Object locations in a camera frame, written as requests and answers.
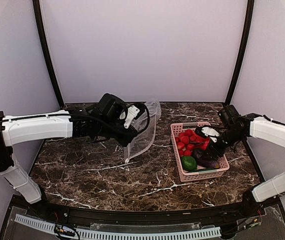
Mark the black frame post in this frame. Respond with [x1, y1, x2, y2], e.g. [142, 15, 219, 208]
[32, 0, 65, 109]
[224, 0, 255, 105]

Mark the left black frame post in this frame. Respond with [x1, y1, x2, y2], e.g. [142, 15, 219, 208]
[32, 0, 65, 109]

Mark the red lychee bunch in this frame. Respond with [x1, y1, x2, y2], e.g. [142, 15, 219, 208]
[174, 129, 204, 157]

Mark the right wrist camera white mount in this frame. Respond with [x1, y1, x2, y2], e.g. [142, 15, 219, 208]
[194, 125, 220, 143]

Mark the green lime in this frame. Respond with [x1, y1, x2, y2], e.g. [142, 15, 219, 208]
[180, 156, 198, 172]

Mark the white slotted cable duct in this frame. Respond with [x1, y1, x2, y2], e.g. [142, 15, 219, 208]
[14, 213, 221, 240]

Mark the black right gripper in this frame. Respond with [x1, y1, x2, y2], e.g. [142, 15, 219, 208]
[201, 127, 245, 161]

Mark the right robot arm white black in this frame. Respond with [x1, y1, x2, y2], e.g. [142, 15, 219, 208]
[196, 105, 285, 217]

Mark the red orange mango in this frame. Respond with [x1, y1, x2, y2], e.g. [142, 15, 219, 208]
[189, 133, 199, 142]

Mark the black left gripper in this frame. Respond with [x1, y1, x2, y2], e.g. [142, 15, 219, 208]
[97, 119, 139, 147]

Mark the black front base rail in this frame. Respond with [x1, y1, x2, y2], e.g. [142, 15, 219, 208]
[7, 194, 285, 240]

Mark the purple eggplant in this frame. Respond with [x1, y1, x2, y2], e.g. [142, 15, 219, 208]
[191, 148, 220, 169]

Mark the clear zip top bag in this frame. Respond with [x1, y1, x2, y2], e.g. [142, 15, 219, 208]
[123, 99, 162, 164]

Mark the right black frame post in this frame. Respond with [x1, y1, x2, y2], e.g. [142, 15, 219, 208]
[224, 0, 255, 105]

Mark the green cucumber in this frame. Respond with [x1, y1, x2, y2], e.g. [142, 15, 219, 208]
[188, 168, 219, 173]

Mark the pink perforated plastic basket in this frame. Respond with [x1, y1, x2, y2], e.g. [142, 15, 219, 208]
[170, 122, 230, 182]

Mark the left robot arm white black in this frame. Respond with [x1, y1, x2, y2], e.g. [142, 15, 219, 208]
[0, 105, 141, 218]

